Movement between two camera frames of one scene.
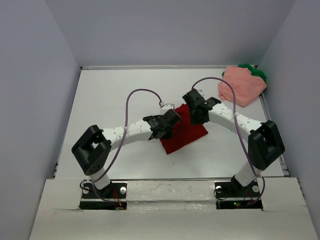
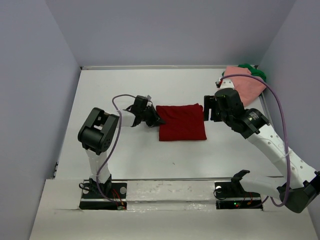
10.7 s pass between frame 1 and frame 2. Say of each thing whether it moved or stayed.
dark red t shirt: moved
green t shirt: stayed
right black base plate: stayed
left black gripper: moved
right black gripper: moved
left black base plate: stayed
